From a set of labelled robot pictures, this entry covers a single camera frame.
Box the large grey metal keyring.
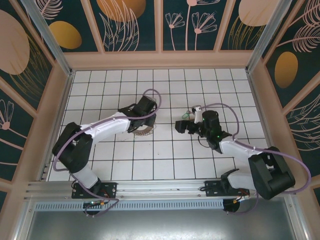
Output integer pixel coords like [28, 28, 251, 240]
[133, 126, 155, 138]

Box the grey metal sheet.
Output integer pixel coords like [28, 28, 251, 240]
[14, 197, 307, 240]

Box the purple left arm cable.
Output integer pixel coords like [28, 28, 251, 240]
[53, 88, 163, 218]

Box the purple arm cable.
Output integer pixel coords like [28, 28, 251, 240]
[198, 102, 313, 216]
[53, 88, 163, 218]

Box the aluminium mounting rail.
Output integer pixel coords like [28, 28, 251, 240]
[24, 181, 297, 200]

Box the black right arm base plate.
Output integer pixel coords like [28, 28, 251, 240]
[204, 179, 251, 197]

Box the grey slotted cable duct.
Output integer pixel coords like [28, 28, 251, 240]
[33, 199, 225, 211]

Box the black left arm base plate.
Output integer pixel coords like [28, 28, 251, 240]
[71, 182, 118, 200]

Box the aluminium frame post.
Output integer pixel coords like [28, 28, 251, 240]
[244, 0, 300, 74]
[20, 0, 76, 77]

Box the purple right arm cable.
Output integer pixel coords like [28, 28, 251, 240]
[198, 102, 313, 216]

